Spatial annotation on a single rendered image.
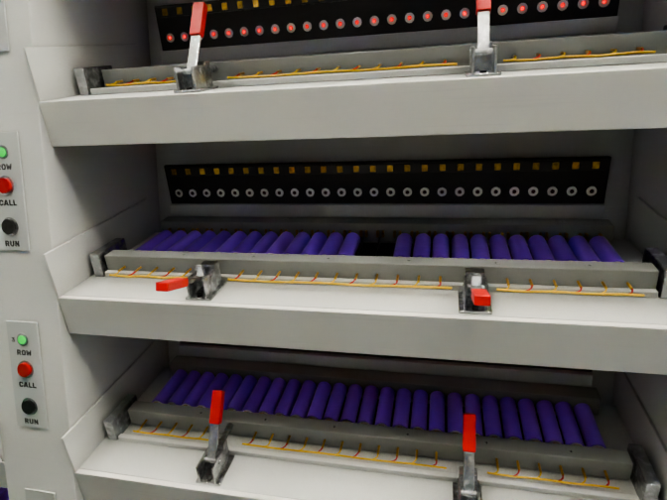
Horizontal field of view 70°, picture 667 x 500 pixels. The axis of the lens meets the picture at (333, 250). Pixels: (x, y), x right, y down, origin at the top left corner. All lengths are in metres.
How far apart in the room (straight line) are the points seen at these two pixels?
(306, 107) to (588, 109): 0.23
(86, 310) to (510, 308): 0.42
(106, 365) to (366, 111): 0.44
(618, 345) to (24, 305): 0.58
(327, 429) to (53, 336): 0.31
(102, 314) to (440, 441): 0.38
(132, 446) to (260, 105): 0.42
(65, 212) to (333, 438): 0.38
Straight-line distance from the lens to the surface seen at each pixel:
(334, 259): 0.49
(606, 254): 0.54
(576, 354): 0.46
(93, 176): 0.63
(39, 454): 0.68
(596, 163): 0.60
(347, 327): 0.45
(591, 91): 0.44
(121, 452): 0.65
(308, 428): 0.57
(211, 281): 0.50
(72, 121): 0.56
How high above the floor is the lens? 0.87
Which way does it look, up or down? 8 degrees down
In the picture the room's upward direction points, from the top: 1 degrees counter-clockwise
